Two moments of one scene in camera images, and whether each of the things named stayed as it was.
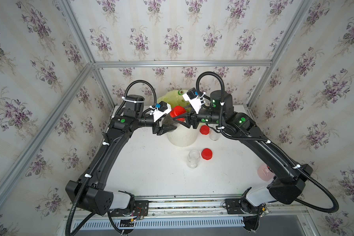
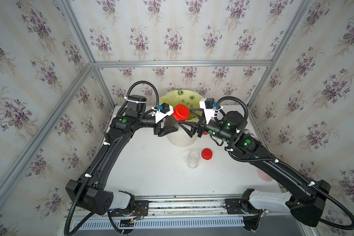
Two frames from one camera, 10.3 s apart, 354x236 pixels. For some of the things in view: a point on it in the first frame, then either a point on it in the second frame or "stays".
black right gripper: [195, 120] -> [190, 124]
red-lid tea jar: [177, 110] stays
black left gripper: [160, 130] stays
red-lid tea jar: [193, 159] stays
